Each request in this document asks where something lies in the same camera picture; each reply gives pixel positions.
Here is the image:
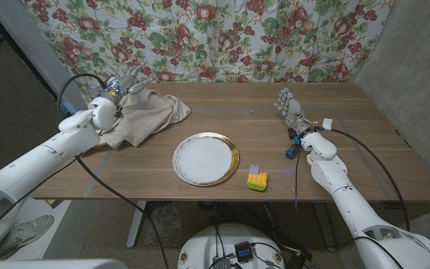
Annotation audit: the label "dark table leg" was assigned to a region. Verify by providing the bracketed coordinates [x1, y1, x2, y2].
[314, 203, 337, 252]

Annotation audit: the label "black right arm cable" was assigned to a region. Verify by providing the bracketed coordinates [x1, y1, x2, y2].
[314, 126, 411, 232]

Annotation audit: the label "floral fruit print backdrop cloth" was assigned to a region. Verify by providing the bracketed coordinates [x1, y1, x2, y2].
[19, 0, 393, 108]

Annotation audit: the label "grey sneaker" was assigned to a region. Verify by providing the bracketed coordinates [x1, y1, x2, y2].
[0, 214, 55, 261]

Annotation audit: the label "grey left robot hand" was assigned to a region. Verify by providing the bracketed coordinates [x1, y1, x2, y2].
[102, 66, 155, 109]

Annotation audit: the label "purple orange green toy bricks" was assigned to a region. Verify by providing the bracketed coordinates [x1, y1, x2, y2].
[246, 164, 269, 192]

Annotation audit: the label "black device on torso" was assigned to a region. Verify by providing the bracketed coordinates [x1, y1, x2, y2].
[234, 241, 254, 263]

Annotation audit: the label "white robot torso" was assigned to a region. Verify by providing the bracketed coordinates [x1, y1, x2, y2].
[177, 223, 286, 269]

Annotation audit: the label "beige jacket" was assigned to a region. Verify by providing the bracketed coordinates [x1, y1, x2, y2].
[97, 87, 193, 149]

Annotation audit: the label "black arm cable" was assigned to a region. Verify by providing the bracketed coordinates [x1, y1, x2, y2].
[0, 72, 170, 269]
[314, 126, 411, 232]

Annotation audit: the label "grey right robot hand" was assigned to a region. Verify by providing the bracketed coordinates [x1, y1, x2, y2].
[274, 87, 315, 137]

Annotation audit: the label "white table leg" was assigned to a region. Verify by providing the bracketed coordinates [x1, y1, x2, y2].
[126, 200, 147, 249]

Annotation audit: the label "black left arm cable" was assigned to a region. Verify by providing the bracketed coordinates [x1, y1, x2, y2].
[0, 72, 170, 269]

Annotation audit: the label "gold-rimmed paper plate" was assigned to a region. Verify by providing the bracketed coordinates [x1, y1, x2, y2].
[172, 132, 240, 188]

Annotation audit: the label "blue object by wall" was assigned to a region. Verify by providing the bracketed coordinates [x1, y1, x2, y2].
[59, 101, 77, 116]

